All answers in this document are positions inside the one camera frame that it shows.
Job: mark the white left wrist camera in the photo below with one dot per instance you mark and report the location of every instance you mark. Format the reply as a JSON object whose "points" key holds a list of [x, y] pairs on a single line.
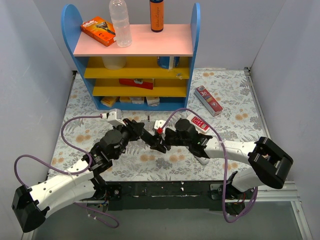
{"points": [[113, 117]]}

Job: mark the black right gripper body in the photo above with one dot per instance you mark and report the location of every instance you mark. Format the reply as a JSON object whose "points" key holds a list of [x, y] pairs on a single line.
{"points": [[167, 136]]}

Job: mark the clear plastic bottle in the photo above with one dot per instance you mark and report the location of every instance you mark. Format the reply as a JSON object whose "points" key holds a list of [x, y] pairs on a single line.
{"points": [[120, 19]]}

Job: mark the white cup on shelf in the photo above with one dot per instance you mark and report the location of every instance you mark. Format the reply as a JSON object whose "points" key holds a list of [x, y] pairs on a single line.
{"points": [[114, 62]]}

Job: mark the red toothpaste box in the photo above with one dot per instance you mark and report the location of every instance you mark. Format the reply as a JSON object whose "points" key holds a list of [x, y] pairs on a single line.
{"points": [[206, 98]]}

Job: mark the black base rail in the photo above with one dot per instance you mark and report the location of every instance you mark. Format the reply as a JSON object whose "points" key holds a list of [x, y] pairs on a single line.
{"points": [[162, 195]]}

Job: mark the orange razor box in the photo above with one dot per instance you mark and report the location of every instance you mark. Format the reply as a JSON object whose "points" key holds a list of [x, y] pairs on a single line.
{"points": [[100, 30]]}

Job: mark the blue white box on shelf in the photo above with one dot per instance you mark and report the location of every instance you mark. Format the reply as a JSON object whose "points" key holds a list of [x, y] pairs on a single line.
{"points": [[168, 62]]}

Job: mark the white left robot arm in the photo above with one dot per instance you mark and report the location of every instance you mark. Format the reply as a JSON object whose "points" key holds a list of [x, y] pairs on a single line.
{"points": [[33, 204]]}

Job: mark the white and red remote control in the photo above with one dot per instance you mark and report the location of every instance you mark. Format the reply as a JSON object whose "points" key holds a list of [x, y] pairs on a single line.
{"points": [[203, 161]]}

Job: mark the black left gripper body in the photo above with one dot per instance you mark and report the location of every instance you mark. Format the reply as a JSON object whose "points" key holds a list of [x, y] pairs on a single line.
{"points": [[136, 128]]}

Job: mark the black tv remote control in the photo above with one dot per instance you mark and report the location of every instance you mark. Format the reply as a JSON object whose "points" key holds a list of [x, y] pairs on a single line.
{"points": [[147, 137]]}

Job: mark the blue and yellow shelf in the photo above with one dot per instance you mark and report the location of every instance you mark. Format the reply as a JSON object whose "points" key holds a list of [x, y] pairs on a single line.
{"points": [[172, 86]]}

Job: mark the red box on shelf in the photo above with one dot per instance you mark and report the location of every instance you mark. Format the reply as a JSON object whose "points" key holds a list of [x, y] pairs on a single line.
{"points": [[138, 82]]}

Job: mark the white orange soap box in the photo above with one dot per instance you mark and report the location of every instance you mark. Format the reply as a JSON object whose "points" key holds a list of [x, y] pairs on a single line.
{"points": [[137, 100]]}

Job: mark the yellow orange box on shelf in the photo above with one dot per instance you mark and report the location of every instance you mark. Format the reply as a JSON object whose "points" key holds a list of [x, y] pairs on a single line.
{"points": [[109, 101]]}

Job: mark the orange cologne bottle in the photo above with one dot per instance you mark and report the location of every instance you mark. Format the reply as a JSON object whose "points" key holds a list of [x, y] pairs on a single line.
{"points": [[156, 15]]}

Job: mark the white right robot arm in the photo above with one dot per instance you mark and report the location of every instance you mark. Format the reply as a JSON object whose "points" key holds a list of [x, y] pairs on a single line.
{"points": [[269, 164]]}

